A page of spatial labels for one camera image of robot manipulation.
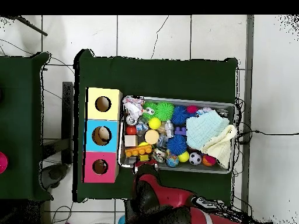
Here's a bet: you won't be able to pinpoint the mint green muslin cloth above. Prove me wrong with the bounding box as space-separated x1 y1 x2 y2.
186 109 230 151

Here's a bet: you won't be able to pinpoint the cream yellow muslin cloth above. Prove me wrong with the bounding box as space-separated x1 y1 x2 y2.
200 124 238 169

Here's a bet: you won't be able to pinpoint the wooden box with three holes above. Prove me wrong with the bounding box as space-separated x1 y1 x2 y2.
83 86 123 184

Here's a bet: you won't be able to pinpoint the shallow clear mesh bin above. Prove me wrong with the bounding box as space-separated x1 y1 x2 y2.
119 95 236 174

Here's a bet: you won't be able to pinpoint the orange toy building blocks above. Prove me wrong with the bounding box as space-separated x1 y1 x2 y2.
124 144 154 159

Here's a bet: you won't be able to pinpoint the blue globe ball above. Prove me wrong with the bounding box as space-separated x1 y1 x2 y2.
166 153 179 168

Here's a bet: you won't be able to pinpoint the small wooden cube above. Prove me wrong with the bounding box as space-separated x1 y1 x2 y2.
124 135 138 148

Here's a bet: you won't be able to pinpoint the round orange disc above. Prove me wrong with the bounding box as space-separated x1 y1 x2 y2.
144 129 160 145

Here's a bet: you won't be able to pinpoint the blue spiky ball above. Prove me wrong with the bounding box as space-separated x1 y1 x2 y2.
171 105 190 127
167 135 188 156

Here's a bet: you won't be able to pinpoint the green furry googly-eyed toy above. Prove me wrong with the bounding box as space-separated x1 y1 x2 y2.
142 101 158 121

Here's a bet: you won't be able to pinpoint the green spiky ball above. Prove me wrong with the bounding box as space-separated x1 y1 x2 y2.
155 101 175 122

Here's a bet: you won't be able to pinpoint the colourful printed packet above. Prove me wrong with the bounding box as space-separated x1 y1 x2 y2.
122 96 145 118

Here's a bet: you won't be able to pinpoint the dark green table cloth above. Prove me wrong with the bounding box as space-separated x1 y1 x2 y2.
73 48 239 204

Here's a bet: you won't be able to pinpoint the black upright panel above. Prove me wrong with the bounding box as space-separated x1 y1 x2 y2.
60 81 75 165

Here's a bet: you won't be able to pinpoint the grey stand base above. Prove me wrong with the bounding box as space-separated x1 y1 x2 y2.
41 139 71 190

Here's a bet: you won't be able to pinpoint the green covered side table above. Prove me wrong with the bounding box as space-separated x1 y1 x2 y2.
0 52 51 202

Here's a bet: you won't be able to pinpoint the pink round object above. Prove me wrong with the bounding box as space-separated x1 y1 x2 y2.
0 151 9 174

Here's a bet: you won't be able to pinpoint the black rod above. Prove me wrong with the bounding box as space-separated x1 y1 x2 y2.
0 15 48 37

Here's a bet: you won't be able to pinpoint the black cable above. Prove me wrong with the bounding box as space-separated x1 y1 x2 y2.
235 129 299 142

